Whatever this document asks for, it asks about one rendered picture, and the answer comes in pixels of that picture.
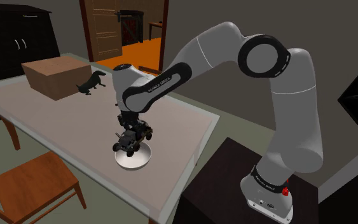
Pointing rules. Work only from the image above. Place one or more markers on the brown wooden door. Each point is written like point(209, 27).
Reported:
point(104, 31)

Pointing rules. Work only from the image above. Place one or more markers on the pale table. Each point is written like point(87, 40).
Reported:
point(73, 124)

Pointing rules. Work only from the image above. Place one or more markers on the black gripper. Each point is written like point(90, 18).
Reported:
point(129, 119)

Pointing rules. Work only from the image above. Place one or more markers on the black dog figure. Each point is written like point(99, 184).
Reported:
point(91, 83)

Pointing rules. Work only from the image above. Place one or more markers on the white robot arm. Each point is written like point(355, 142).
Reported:
point(293, 118)

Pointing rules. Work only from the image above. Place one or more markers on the dark shelf unit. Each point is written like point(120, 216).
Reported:
point(132, 28)

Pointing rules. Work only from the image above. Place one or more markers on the brown cardboard box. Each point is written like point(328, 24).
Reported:
point(54, 77)

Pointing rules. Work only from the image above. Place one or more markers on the black cabinet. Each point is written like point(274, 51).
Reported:
point(8, 46)

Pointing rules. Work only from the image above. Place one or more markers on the brown wooden chair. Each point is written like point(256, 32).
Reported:
point(33, 183)
point(9, 128)

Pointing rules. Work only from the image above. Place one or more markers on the dark grey toy vehicle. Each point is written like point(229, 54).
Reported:
point(128, 138)

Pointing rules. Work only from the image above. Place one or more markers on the small wooden table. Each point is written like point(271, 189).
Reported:
point(155, 25)

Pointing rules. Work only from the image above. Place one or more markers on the white bowl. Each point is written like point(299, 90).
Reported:
point(139, 161)

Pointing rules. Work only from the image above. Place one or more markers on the dark robot stand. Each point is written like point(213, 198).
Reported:
point(216, 189)

